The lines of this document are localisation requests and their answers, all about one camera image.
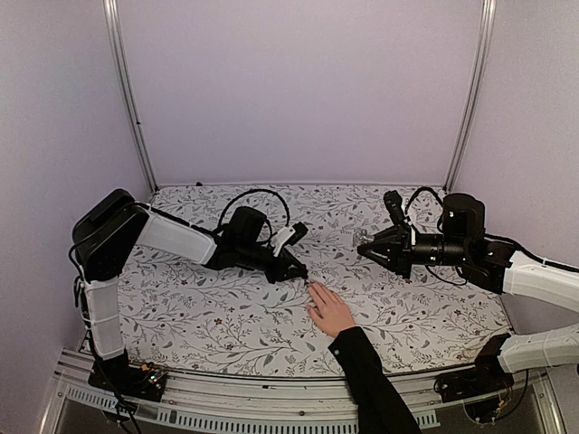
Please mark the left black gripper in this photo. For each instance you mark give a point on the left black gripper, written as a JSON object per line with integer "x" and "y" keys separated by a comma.
{"x": 278, "y": 273}

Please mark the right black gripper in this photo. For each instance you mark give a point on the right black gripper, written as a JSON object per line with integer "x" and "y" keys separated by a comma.
{"x": 400, "y": 250}

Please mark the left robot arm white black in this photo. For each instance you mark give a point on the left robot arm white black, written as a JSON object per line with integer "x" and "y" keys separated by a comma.
{"x": 106, "y": 238}

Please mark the black sleeved forearm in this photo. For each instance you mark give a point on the black sleeved forearm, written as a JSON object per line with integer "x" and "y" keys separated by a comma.
{"x": 380, "y": 408}

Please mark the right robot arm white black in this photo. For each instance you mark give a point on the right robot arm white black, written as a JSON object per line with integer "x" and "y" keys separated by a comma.
{"x": 490, "y": 262}

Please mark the person's bare hand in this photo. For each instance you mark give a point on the person's bare hand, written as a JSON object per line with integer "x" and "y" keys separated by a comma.
{"x": 328, "y": 311}

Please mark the floral patterned table mat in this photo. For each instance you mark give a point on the floral patterned table mat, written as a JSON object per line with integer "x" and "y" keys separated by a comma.
{"x": 183, "y": 316}

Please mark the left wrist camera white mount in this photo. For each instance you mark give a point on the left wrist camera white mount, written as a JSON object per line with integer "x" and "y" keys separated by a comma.
{"x": 288, "y": 235}

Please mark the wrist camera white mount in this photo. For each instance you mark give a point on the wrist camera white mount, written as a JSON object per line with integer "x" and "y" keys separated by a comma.
{"x": 288, "y": 235}
{"x": 394, "y": 205}

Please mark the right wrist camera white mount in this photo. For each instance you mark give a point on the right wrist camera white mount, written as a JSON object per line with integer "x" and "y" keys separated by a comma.
{"x": 394, "y": 205}

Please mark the front aluminium slotted rail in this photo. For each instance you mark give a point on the front aluminium slotted rail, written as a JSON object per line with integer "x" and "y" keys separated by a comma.
{"x": 214, "y": 403}

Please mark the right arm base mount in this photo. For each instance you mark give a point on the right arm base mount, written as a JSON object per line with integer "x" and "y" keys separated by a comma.
{"x": 485, "y": 376}

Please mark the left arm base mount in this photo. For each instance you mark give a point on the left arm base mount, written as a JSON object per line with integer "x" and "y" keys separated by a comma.
{"x": 146, "y": 381}

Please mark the right aluminium frame post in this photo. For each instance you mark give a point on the right aluminium frame post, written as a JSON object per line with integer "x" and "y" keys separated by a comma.
{"x": 486, "y": 24}

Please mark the aluminium frame post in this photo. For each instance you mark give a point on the aluminium frame post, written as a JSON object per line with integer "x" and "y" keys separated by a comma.
{"x": 486, "y": 24}
{"x": 113, "y": 24}

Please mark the left aluminium frame post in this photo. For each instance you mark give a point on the left aluminium frame post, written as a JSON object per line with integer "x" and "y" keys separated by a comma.
{"x": 113, "y": 24}

